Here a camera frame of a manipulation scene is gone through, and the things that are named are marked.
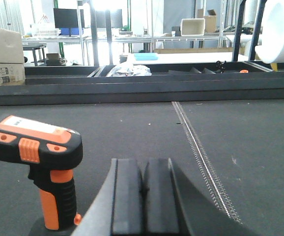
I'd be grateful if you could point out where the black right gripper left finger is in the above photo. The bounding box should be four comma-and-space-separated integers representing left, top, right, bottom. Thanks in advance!
72, 159, 144, 236

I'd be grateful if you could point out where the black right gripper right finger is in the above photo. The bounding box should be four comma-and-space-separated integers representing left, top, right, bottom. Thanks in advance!
144, 158, 255, 236

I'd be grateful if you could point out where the orange black barcode scanner gun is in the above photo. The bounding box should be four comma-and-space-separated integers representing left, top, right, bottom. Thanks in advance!
0, 115, 83, 236

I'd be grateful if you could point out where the open cardboard box on shelf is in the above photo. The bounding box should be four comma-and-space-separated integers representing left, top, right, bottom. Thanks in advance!
197, 8, 217, 33

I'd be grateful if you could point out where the crumpled plastic bag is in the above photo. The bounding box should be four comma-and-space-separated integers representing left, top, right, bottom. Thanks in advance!
106, 61, 152, 77

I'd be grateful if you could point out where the blue tray background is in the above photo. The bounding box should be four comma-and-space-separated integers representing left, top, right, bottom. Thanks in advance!
133, 53, 158, 60

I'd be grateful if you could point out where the white plastic bin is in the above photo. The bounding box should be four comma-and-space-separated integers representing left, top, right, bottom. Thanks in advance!
180, 18, 205, 36

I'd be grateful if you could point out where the stacked cardboard boxes background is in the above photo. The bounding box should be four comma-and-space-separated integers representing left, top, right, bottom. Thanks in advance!
0, 28, 26, 86

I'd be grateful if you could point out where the black computer monitor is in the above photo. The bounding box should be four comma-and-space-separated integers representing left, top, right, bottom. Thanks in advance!
53, 8, 79, 36

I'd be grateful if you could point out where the white foam roll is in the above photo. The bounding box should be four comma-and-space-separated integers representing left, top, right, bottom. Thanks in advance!
255, 0, 284, 63

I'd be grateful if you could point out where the dark raised table edge rail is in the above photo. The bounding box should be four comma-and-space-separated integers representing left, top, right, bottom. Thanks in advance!
0, 61, 284, 106

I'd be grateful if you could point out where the white wire basket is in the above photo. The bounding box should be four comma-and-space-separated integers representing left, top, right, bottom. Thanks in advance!
31, 23, 61, 38

